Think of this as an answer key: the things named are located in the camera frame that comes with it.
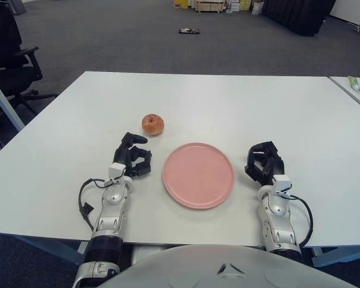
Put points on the grey desk leg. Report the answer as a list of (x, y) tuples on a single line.
[(6, 102)]

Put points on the wooden crate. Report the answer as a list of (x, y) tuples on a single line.
[(210, 6)]

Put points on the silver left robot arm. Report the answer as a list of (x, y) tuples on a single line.
[(108, 216)]

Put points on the black cabinet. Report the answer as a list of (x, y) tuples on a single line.
[(300, 15)]

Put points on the red yellow apple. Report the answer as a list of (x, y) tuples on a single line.
[(152, 124)]

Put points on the green white tube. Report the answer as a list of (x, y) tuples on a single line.
[(354, 81)]

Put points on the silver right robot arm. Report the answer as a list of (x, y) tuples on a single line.
[(276, 228)]

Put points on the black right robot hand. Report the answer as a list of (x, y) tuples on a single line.
[(274, 163)]

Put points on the white carton stack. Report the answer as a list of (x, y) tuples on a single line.
[(233, 5)]

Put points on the grey robot torso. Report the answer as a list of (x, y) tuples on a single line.
[(198, 270)]

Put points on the black office chair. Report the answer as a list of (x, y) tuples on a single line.
[(3, 45)]

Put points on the black flat tray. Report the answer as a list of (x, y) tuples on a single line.
[(189, 30)]

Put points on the yellow box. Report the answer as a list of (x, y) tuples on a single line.
[(245, 4), (180, 3)]

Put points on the white bag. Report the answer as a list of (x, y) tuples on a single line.
[(256, 6)]

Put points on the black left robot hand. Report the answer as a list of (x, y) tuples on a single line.
[(123, 154)]

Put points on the pink round plate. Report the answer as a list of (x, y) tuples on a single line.
[(198, 177)]

